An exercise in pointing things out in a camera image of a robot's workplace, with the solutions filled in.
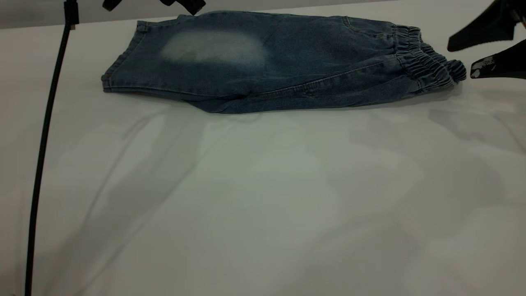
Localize thick black cable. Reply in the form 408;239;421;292
24;0;79;296

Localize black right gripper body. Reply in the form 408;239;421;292
511;0;526;29

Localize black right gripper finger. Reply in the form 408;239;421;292
470;39;526;79
447;0;516;52

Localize blue denim printed shorts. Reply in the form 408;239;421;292
101;10;467;114

